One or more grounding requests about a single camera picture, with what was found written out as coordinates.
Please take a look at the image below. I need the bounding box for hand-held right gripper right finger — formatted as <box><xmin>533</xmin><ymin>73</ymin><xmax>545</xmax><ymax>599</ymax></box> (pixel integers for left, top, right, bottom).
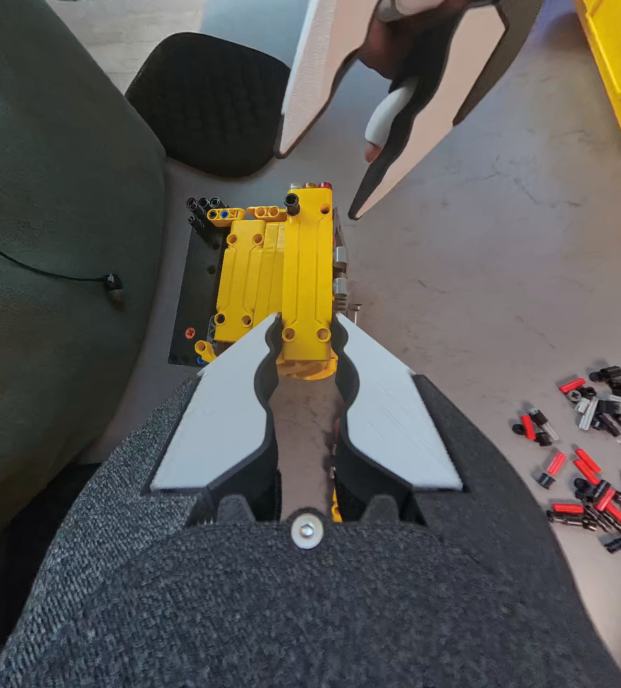
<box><xmin>333</xmin><ymin>313</ymin><xmax>464</xmax><ymax>522</ymax></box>

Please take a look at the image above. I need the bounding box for pile of small lego pins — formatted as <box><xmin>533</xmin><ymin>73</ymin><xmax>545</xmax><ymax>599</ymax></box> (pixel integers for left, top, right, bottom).
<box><xmin>512</xmin><ymin>365</ymin><xmax>621</xmax><ymax>573</ymax></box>

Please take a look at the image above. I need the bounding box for yellow lego vehicle model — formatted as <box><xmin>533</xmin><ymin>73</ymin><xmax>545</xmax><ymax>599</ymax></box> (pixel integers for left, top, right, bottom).
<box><xmin>168</xmin><ymin>182</ymin><xmax>365</xmax><ymax>382</ymax></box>

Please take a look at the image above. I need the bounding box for person's left hand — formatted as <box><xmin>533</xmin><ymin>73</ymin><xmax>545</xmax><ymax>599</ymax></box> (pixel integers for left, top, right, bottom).
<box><xmin>360</xmin><ymin>0</ymin><xmax>468</xmax><ymax>163</ymax></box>

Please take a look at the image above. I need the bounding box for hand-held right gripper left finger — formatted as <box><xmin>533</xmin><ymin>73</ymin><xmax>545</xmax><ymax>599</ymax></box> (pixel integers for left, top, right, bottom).
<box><xmin>151</xmin><ymin>312</ymin><xmax>284</xmax><ymax>522</ymax></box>

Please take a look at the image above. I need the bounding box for black wired earphone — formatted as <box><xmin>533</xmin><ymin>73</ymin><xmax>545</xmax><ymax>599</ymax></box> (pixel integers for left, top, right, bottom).
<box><xmin>0</xmin><ymin>225</ymin><xmax>125</xmax><ymax>310</ymax></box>

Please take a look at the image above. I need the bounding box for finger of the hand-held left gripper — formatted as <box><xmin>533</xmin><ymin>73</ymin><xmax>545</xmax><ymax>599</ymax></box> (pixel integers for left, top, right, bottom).
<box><xmin>348</xmin><ymin>4</ymin><xmax>511</xmax><ymax>221</ymax></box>
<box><xmin>274</xmin><ymin>0</ymin><xmax>382</xmax><ymax>160</ymax></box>

